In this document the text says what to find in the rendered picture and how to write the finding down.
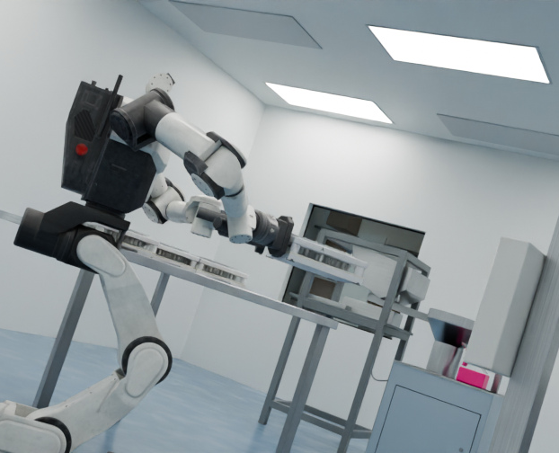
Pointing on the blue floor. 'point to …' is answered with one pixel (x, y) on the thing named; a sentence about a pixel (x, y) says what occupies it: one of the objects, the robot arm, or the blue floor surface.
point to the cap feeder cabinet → (433, 414)
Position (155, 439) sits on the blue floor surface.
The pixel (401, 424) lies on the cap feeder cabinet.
